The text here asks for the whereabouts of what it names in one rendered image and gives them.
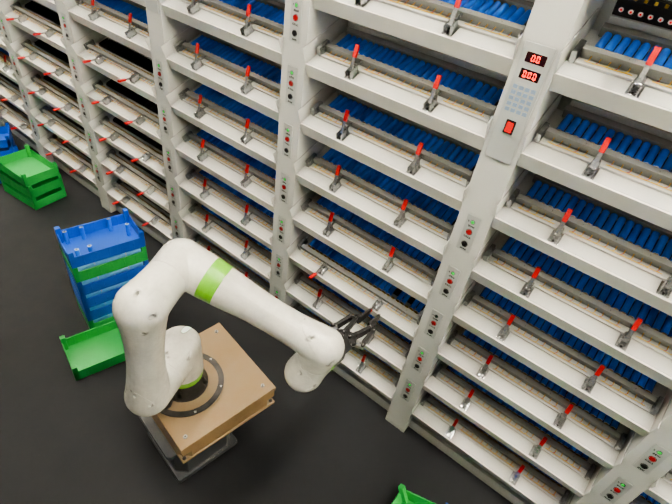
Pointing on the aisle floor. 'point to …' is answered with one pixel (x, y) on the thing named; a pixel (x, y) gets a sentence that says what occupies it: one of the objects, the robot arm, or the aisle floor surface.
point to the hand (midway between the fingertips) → (368, 318)
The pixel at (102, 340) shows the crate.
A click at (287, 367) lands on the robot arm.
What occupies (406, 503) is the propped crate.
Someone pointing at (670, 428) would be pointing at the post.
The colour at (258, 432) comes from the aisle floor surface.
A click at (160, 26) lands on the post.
